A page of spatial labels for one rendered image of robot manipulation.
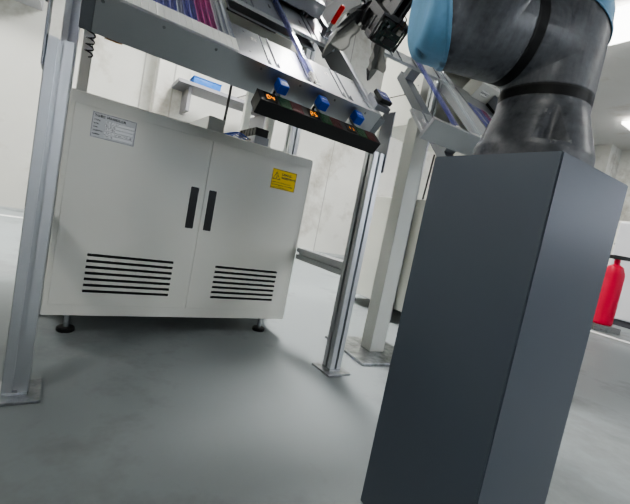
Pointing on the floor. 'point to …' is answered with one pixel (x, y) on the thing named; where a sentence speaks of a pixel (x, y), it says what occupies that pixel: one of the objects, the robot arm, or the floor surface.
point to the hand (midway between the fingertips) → (345, 66)
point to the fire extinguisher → (609, 297)
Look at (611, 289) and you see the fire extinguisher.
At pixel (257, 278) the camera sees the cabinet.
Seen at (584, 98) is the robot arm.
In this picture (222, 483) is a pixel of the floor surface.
